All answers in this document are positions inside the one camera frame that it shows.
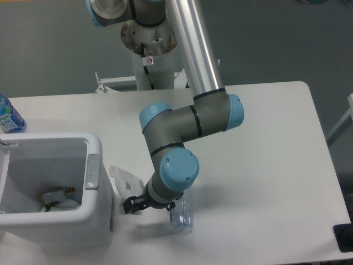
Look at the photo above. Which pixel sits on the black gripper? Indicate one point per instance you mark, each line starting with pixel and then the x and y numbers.
pixel 134 204

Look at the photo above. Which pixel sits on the white paper wrapper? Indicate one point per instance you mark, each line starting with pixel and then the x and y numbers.
pixel 127 184

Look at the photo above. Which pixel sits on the clear plastic bottle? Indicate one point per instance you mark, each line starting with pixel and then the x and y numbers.
pixel 182 215

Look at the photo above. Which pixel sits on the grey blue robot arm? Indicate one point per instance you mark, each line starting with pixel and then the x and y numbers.
pixel 166 130

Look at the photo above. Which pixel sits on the trash inside the can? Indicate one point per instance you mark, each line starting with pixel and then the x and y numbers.
pixel 60 200

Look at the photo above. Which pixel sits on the white plastic trash can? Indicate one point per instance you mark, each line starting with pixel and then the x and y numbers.
pixel 33 164

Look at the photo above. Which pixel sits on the blue labelled water bottle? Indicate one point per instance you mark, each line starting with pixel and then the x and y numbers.
pixel 11 120

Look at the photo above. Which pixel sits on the black clamp at table edge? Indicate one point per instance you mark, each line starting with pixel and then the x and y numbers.
pixel 343 235

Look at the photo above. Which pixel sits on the white metal table bracket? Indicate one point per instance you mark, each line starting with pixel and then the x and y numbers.
pixel 153 73

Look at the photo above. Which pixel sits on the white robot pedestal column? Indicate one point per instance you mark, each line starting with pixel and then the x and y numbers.
pixel 142 42

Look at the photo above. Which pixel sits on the white frame at right edge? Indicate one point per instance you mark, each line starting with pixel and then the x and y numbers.
pixel 341 125

